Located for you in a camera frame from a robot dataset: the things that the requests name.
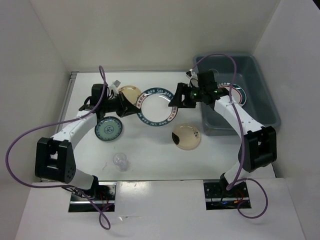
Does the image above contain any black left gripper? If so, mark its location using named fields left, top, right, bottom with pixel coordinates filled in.
left=102, top=91, right=140, bottom=118

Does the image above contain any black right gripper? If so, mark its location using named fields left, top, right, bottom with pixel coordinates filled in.
left=168, top=82, right=206, bottom=108

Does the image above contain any beige dish with flowers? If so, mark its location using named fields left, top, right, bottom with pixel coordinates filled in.
left=118, top=85, right=142, bottom=105

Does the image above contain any blue floral green dish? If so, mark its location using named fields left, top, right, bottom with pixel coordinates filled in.
left=94, top=116, right=123, bottom=142

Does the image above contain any green red ring plate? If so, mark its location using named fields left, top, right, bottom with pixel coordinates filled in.
left=217, top=82, right=247, bottom=107

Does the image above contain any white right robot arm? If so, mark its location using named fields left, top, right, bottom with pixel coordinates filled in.
left=168, top=71, right=277, bottom=197

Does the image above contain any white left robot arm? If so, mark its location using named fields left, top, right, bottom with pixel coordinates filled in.
left=35, top=83, right=141, bottom=200

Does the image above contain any clear plastic cup in bin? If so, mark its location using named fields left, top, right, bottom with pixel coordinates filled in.
left=208, top=68, right=219, bottom=76

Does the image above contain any grey plastic bin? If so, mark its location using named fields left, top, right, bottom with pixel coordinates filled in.
left=193, top=53, right=281, bottom=136

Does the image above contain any beige dish with dark spot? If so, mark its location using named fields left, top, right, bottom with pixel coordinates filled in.
left=171, top=123, right=201, bottom=151

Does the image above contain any clear plastic cup on table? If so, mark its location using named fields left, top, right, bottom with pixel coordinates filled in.
left=113, top=152, right=129, bottom=172

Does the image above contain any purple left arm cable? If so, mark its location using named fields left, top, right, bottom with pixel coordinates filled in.
left=5, top=65, right=116, bottom=230

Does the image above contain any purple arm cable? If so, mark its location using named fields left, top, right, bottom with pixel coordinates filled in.
left=189, top=53, right=269, bottom=219
left=5, top=65, right=116, bottom=230

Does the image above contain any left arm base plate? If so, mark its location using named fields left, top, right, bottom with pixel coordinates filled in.
left=67, top=181, right=117, bottom=213

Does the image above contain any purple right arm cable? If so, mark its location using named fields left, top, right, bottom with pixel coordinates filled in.
left=189, top=53, right=269, bottom=219

